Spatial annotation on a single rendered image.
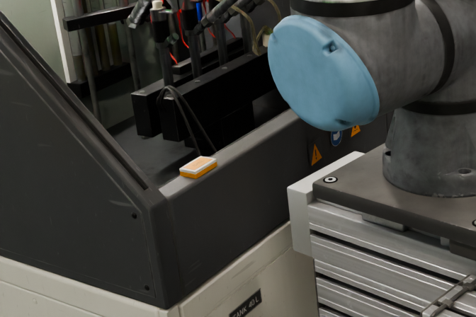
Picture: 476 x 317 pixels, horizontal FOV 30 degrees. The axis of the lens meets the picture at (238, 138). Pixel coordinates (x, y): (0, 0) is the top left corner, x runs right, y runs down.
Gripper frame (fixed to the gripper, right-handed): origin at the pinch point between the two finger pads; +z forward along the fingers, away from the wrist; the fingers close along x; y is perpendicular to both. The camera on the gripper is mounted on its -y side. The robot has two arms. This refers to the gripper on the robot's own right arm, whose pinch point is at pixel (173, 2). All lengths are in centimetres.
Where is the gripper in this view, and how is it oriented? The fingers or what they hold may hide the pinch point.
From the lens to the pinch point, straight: 152.1
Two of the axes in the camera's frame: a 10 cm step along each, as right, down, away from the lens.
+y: 8.0, 1.3, -5.9
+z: 1.2, 9.3, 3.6
